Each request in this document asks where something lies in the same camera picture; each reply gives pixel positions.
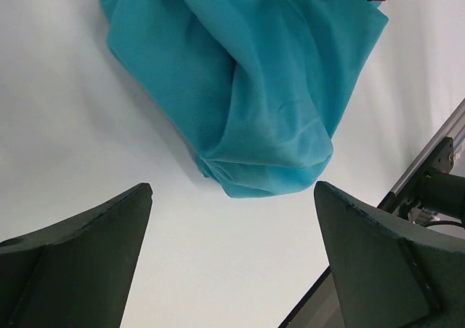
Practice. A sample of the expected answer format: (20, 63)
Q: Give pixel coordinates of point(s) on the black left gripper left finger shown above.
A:
(77, 272)

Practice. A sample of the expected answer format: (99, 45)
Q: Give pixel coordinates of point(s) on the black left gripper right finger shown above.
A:
(389, 272)

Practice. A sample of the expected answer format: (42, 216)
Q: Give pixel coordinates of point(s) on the teal t shirt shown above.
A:
(256, 88)

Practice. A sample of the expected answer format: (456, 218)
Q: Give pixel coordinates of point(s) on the aluminium frame rail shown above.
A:
(389, 266)

